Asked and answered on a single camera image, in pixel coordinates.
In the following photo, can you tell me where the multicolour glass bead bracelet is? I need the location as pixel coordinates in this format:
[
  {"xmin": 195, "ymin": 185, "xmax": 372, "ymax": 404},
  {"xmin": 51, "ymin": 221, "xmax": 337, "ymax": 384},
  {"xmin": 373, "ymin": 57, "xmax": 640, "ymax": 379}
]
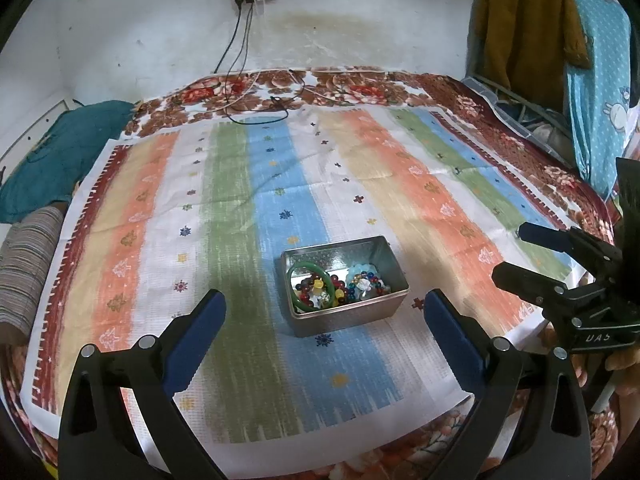
[{"xmin": 345, "ymin": 270, "xmax": 397, "ymax": 302}]

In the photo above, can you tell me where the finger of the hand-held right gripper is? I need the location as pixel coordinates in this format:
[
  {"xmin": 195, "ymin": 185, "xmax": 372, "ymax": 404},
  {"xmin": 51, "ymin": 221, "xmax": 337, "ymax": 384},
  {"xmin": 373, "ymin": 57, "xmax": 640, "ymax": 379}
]
[
  {"xmin": 491, "ymin": 261, "xmax": 573, "ymax": 323},
  {"xmin": 517, "ymin": 222, "xmax": 623, "ymax": 283}
]

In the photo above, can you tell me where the black power cable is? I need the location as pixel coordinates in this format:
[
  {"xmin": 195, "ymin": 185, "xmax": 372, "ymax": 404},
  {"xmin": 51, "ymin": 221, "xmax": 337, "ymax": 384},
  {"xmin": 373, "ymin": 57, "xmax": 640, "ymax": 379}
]
[{"xmin": 214, "ymin": 0, "xmax": 257, "ymax": 77}]

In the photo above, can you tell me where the white cable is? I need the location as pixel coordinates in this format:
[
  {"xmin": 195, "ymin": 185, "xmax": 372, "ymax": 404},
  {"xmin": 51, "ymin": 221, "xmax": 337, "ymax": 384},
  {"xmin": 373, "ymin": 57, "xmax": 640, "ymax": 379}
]
[{"xmin": 197, "ymin": 67, "xmax": 307, "ymax": 113}]

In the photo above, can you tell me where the mustard yellow garment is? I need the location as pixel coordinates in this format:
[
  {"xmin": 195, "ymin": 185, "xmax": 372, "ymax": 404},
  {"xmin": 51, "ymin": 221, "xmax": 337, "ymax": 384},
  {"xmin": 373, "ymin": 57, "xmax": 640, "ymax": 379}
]
[{"xmin": 471, "ymin": 0, "xmax": 592, "ymax": 112}]

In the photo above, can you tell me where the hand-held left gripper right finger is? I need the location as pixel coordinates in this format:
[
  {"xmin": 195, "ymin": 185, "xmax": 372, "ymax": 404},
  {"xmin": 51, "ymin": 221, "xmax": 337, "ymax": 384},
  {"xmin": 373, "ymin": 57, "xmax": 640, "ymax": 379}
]
[{"xmin": 424, "ymin": 288, "xmax": 593, "ymax": 480}]

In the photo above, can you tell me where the grey plastic basket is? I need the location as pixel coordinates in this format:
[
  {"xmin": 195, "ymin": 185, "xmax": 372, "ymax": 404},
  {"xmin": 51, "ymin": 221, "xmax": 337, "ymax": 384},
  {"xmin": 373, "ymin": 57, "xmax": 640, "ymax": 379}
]
[{"xmin": 461, "ymin": 74, "xmax": 578, "ymax": 171}]

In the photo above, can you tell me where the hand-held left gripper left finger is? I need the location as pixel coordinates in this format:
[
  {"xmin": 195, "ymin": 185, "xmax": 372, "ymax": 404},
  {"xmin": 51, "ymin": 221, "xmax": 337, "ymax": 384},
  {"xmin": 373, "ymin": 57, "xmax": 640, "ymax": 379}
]
[{"xmin": 57, "ymin": 289, "xmax": 227, "ymax": 480}]

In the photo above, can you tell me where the white crystal bead bracelet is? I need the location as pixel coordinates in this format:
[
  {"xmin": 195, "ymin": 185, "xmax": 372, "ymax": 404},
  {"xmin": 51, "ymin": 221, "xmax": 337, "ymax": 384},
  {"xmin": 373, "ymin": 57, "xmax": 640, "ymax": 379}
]
[{"xmin": 347, "ymin": 261, "xmax": 383, "ymax": 295}]

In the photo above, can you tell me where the striped pillow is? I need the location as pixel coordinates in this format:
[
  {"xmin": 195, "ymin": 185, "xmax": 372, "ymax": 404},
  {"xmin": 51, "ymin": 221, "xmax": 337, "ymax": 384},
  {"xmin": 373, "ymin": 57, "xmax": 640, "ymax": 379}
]
[{"xmin": 0, "ymin": 205, "xmax": 67, "ymax": 343}]

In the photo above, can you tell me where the blue dotted cloth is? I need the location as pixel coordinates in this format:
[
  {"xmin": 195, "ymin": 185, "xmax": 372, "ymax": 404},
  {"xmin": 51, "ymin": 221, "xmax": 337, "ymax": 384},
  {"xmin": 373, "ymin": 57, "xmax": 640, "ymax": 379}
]
[{"xmin": 559, "ymin": 0, "xmax": 637, "ymax": 202}]

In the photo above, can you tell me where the teal cloth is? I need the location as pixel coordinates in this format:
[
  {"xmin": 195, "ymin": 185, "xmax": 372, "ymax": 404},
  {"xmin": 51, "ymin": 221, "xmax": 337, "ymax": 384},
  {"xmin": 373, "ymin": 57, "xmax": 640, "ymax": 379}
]
[{"xmin": 0, "ymin": 99, "xmax": 137, "ymax": 224}]

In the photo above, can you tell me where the striped woven mat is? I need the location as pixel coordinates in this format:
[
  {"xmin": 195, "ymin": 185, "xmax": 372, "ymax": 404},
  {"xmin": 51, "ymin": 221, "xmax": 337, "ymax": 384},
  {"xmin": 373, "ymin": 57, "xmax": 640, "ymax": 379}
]
[{"xmin": 22, "ymin": 105, "xmax": 587, "ymax": 467}]

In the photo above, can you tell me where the yellow and dark bead bracelet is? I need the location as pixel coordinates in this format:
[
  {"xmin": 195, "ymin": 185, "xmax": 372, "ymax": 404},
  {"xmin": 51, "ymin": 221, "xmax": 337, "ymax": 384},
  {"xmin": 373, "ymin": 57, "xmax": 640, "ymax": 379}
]
[{"xmin": 295, "ymin": 271, "xmax": 352, "ymax": 310}]

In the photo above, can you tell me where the green jade bangle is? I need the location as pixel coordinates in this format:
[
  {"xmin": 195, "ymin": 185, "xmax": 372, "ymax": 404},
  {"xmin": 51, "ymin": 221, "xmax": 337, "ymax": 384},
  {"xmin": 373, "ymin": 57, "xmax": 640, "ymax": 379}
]
[{"xmin": 286, "ymin": 261, "xmax": 335, "ymax": 314}]

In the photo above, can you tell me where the silver metal tin box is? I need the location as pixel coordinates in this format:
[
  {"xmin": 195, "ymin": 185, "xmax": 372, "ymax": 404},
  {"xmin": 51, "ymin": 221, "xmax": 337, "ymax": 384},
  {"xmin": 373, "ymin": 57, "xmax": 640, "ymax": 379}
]
[{"xmin": 279, "ymin": 234, "xmax": 410, "ymax": 339}]

